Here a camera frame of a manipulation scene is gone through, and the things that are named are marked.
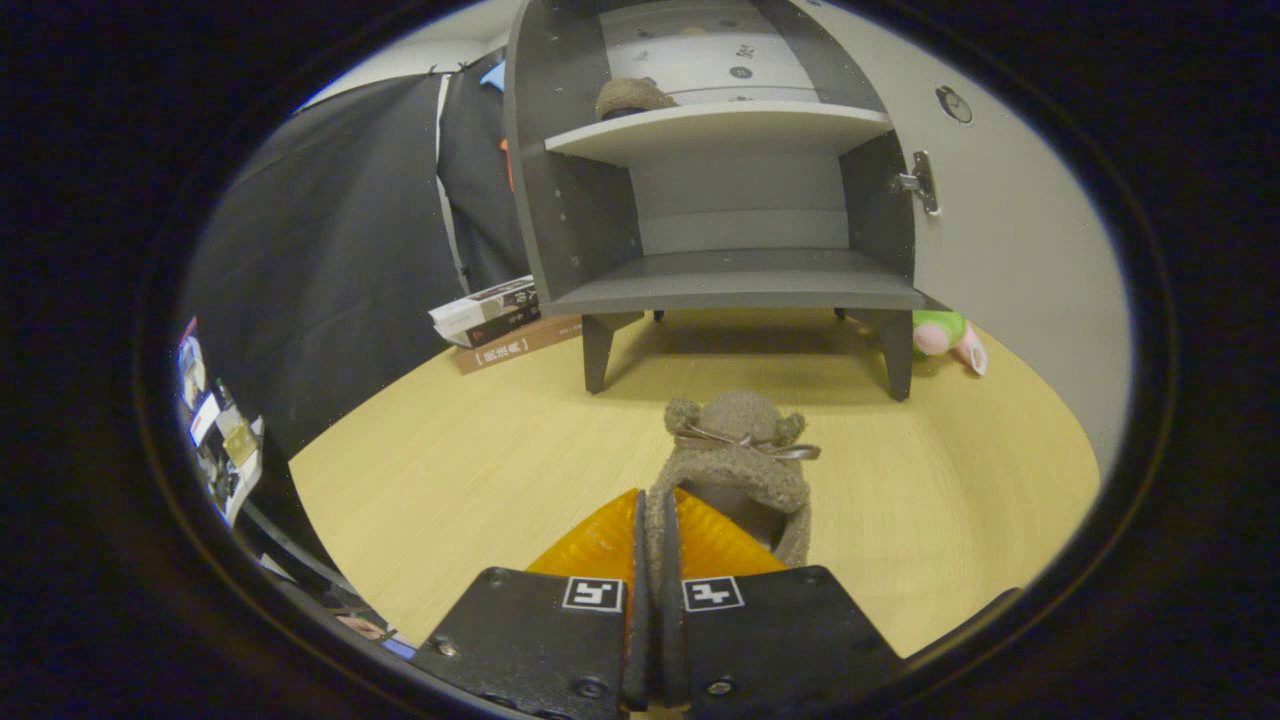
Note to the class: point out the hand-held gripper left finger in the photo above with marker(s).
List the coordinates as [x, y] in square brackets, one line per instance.
[638, 640]

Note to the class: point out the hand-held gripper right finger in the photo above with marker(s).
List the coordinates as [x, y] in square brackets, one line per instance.
[670, 640]

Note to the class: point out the brown fuzzy shoe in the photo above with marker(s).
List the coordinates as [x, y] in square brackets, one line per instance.
[735, 470]
[632, 97]

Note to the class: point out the grey shoe cabinet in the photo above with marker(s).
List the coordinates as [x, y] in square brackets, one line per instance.
[740, 280]

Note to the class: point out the white shoe cabinet door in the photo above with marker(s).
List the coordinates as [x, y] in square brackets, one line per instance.
[1010, 220]

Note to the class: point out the brown book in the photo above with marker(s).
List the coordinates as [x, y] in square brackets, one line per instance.
[515, 347]

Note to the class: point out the black book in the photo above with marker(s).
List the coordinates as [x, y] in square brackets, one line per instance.
[505, 327]

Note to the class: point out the green and pink plush toy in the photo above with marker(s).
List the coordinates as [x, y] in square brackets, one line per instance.
[938, 332]

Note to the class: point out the black backdrop cloth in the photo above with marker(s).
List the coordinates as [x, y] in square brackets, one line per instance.
[330, 250]

